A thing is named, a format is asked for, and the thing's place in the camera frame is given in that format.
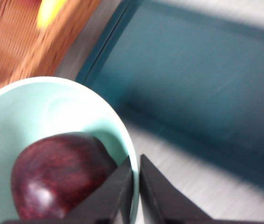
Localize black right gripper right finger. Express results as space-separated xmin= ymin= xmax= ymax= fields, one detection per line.
xmin=140 ymin=154 xmax=214 ymax=224

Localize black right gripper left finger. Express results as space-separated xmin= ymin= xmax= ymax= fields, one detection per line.
xmin=62 ymin=161 xmax=134 ymax=224

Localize teal ribbed bowl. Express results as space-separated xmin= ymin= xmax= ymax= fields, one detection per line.
xmin=0 ymin=76 xmax=139 ymax=224

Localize brown wicker basket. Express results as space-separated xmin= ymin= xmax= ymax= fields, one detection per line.
xmin=0 ymin=0 xmax=102 ymax=98

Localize yellow banana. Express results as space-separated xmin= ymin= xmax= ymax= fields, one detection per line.
xmin=36 ymin=0 xmax=66 ymax=30

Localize dark purple plum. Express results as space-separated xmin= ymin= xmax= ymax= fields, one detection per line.
xmin=10 ymin=132 xmax=118 ymax=221

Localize dark rectangular tray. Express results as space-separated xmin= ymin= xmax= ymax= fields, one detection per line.
xmin=76 ymin=0 xmax=264 ymax=199

